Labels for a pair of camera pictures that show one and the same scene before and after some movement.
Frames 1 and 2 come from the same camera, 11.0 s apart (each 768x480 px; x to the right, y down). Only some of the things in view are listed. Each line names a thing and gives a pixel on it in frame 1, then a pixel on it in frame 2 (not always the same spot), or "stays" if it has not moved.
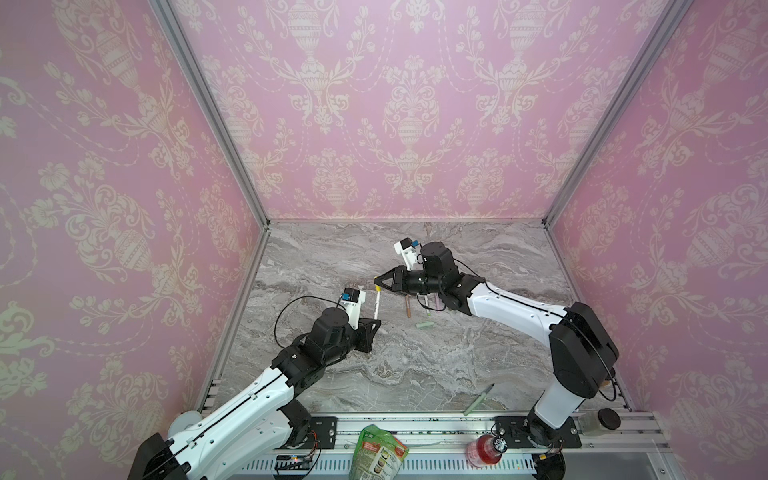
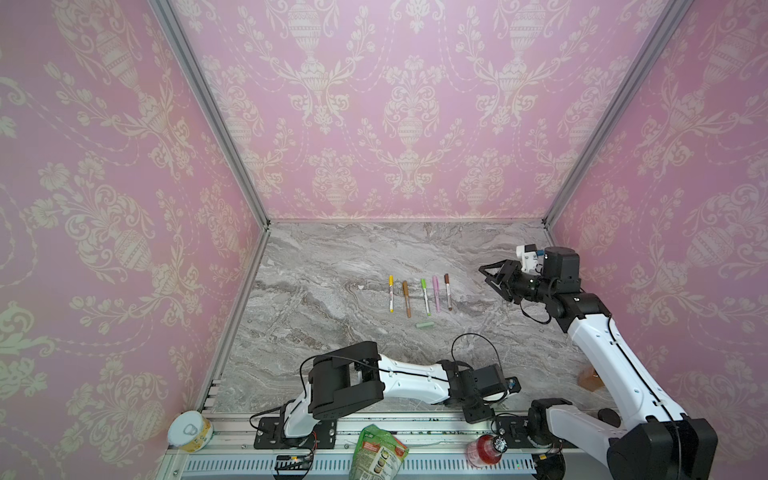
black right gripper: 401,279 to 511,280
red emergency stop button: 481,452 stays
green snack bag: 379,455 stays
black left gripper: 365,328 to 477,410
